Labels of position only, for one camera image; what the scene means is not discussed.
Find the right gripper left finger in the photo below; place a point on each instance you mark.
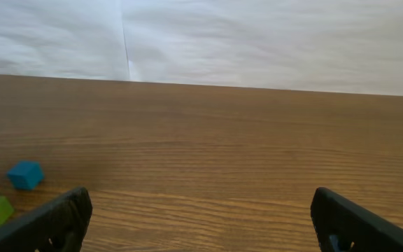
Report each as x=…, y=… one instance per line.
x=52, y=220

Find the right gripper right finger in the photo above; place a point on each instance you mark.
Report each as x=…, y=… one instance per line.
x=355, y=224

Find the blue cube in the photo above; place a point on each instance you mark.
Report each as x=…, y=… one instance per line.
x=24, y=175

